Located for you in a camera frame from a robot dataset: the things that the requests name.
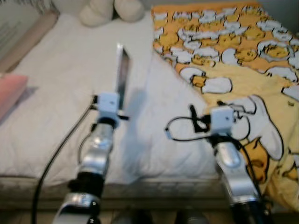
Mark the beige bolster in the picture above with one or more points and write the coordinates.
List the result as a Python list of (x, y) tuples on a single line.
[(28, 42)]

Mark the white quilted mattress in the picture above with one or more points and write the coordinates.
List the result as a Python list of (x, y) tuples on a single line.
[(70, 70)]

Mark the thin dark tablet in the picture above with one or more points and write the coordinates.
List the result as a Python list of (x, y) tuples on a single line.
[(124, 74)]

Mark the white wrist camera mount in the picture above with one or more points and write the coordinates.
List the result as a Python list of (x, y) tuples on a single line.
[(108, 105), (222, 120)]

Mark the yellow egg print blanket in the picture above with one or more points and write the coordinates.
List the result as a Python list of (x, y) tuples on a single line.
[(233, 46)]

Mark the cream plush cushion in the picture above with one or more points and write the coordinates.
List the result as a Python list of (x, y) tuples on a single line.
[(96, 11), (130, 9)]

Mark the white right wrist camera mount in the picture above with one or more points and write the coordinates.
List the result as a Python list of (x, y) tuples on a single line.
[(222, 120)]

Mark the pink pillow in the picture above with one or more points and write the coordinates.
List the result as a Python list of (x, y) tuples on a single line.
[(11, 91)]

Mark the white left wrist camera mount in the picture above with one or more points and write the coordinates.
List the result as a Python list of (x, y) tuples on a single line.
[(108, 105)]

